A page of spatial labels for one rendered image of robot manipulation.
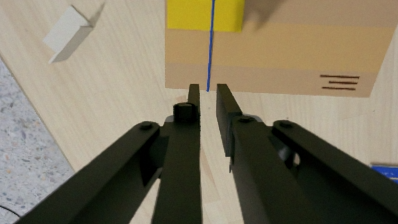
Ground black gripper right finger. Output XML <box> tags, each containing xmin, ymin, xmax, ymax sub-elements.
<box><xmin>216</xmin><ymin>84</ymin><xmax>398</xmax><ymax>224</ymax></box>

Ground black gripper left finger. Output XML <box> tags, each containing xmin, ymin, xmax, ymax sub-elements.
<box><xmin>13</xmin><ymin>84</ymin><xmax>203</xmax><ymax>224</ymax></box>

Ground blue notebook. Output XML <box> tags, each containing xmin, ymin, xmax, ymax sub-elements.
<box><xmin>368</xmin><ymin>164</ymin><xmax>398</xmax><ymax>182</ymax></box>

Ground brown cardboard box with yellow end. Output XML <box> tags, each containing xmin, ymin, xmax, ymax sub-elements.
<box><xmin>164</xmin><ymin>0</ymin><xmax>398</xmax><ymax>98</ymax></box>

